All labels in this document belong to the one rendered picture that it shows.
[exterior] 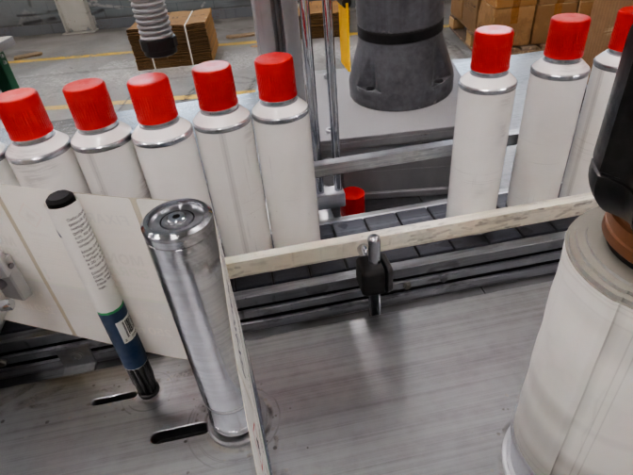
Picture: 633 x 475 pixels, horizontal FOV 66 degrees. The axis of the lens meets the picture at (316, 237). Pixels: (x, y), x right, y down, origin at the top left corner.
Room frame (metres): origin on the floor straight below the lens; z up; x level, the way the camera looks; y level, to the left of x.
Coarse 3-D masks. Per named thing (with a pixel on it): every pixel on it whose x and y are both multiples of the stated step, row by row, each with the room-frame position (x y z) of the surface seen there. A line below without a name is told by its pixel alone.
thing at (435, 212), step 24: (384, 216) 0.46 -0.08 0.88; (408, 216) 0.46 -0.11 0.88; (432, 216) 0.46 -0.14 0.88; (576, 216) 0.43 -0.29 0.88; (456, 240) 0.41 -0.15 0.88; (480, 240) 0.40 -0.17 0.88; (504, 240) 0.40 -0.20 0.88; (312, 264) 0.39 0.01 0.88; (336, 264) 0.39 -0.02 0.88; (240, 288) 0.37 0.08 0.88
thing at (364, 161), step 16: (432, 144) 0.47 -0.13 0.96; (448, 144) 0.47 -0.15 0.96; (512, 144) 0.48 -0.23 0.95; (320, 160) 0.46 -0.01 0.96; (336, 160) 0.46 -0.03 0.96; (352, 160) 0.46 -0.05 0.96; (368, 160) 0.46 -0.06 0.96; (384, 160) 0.46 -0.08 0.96; (400, 160) 0.46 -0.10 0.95; (416, 160) 0.46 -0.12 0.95; (320, 176) 0.45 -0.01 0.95
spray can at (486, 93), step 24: (480, 48) 0.43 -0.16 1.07; (504, 48) 0.42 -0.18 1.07; (480, 72) 0.42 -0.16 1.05; (504, 72) 0.42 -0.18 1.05; (480, 96) 0.41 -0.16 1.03; (504, 96) 0.41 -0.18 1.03; (456, 120) 0.44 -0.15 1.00; (480, 120) 0.41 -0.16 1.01; (504, 120) 0.41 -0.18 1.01; (456, 144) 0.43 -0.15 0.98; (480, 144) 0.41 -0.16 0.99; (504, 144) 0.42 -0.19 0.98; (456, 168) 0.43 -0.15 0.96; (480, 168) 0.41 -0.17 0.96; (456, 192) 0.42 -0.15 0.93; (480, 192) 0.41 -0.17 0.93
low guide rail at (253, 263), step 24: (456, 216) 0.40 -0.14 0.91; (480, 216) 0.40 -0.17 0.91; (504, 216) 0.40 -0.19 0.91; (528, 216) 0.40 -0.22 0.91; (552, 216) 0.40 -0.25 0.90; (336, 240) 0.38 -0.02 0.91; (360, 240) 0.38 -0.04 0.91; (384, 240) 0.38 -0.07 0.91; (408, 240) 0.39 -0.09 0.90; (432, 240) 0.39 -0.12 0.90; (240, 264) 0.36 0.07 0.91; (264, 264) 0.37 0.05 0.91; (288, 264) 0.37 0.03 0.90
